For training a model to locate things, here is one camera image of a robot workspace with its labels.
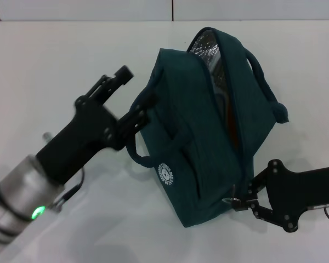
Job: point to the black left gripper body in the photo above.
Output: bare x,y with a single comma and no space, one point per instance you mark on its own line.
87,131

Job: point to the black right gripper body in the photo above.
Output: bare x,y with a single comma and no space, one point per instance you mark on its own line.
296,191

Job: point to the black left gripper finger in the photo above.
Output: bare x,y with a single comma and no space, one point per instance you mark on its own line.
137,116
112,80

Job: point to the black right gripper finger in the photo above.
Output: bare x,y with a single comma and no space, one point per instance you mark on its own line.
255,208
257,185

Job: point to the dark teal insulated lunch bag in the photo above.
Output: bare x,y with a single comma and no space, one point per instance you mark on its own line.
203,137

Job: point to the silver connector stub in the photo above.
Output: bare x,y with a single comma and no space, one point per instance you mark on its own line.
47,137

